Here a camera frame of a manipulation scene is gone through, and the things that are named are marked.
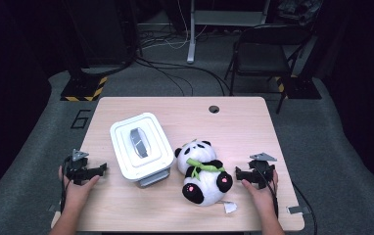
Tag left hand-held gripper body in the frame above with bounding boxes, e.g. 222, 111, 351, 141
63, 149, 90, 185

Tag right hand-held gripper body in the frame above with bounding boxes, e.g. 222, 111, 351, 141
248, 152, 278, 190

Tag white storage box lid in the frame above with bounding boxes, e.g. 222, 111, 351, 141
110, 112, 175, 182

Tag panda plush toy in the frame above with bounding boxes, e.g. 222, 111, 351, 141
174, 139, 239, 214

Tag clear plastic storage box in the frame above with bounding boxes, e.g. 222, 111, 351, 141
137, 167, 171, 189

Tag person's left hand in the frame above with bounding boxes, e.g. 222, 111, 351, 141
58, 166, 101, 210

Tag person's right hand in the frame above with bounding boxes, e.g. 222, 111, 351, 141
241, 169, 279, 213

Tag black yellow striped stand base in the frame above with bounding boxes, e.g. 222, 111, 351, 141
275, 75, 323, 100
60, 75, 109, 102

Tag black folding chair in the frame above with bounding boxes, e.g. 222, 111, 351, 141
224, 23, 310, 116

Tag dark bundle of gear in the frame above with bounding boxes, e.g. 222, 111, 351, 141
276, 0, 324, 26

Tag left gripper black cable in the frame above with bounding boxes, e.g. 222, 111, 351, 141
59, 156, 75, 213

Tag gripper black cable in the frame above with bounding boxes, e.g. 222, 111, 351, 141
253, 162, 280, 219
59, 156, 75, 213

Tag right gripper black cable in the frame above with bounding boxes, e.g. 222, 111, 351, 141
253, 162, 280, 219

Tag black cable beside table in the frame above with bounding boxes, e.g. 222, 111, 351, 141
292, 180, 318, 235

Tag black floor cables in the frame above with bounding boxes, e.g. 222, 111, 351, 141
135, 56, 232, 98

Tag white metal desk frame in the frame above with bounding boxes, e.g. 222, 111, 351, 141
186, 0, 271, 65

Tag white floor cables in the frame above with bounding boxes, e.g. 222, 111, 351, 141
138, 0, 210, 51

